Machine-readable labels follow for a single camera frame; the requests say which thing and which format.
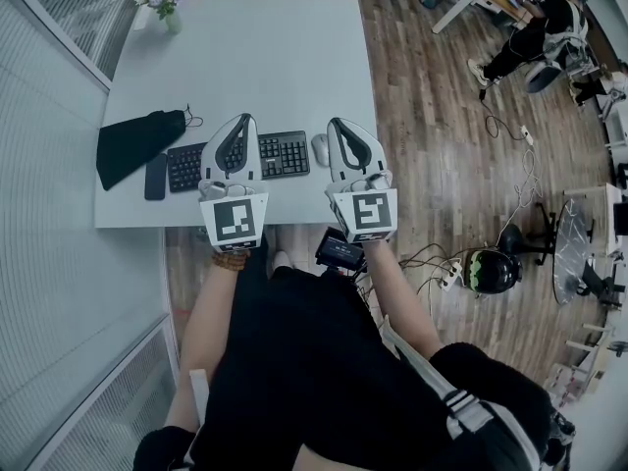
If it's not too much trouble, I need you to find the round marble side table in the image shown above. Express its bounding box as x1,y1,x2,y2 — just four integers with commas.
552,198,593,306

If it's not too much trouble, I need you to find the black stool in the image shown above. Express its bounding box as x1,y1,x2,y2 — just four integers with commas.
499,223,524,255

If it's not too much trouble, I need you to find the black glossy helmet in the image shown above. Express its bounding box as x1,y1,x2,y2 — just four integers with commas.
464,248,523,295

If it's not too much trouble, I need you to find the person's left hand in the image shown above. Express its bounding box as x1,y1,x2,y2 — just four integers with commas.
197,180,257,200

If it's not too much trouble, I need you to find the white cable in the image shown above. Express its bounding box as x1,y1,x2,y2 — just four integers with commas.
511,139,544,211

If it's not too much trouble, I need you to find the grey striped bag strap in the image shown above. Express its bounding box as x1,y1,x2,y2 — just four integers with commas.
382,315,547,471

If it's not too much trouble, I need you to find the person's white shoe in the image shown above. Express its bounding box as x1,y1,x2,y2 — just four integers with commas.
270,249,293,278

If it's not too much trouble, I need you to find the black cable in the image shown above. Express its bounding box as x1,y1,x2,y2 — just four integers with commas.
398,242,463,294
480,92,527,142

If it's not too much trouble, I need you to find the black monitor device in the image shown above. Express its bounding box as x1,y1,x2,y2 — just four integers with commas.
314,228,369,280

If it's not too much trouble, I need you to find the person's black clothing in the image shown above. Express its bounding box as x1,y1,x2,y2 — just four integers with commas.
131,233,556,471

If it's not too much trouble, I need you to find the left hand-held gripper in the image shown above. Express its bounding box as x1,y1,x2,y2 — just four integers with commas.
197,113,272,254

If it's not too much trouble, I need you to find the black keyboard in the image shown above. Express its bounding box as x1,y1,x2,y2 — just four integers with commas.
166,130,312,194

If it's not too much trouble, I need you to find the grey shell chair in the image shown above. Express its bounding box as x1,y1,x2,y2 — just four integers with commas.
524,60,563,95

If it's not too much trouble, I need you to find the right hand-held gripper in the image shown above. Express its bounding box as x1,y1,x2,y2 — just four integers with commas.
325,116,399,245

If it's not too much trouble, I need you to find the wooden bead bracelet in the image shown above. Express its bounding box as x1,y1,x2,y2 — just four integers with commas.
211,248,252,274

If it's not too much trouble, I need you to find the person's right hand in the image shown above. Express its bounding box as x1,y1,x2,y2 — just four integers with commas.
338,170,394,194

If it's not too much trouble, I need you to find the person's right forearm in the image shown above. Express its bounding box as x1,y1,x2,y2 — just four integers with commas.
364,240,445,361

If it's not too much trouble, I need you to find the black smartphone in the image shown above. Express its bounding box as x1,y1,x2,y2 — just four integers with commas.
143,152,170,202

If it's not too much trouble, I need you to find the black drawstring pouch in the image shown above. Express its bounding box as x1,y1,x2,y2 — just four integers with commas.
95,103,204,192

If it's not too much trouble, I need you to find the person's left forearm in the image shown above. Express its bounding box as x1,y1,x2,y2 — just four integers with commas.
163,262,249,432

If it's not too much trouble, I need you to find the grey computer mouse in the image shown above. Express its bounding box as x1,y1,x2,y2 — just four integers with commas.
310,133,332,168

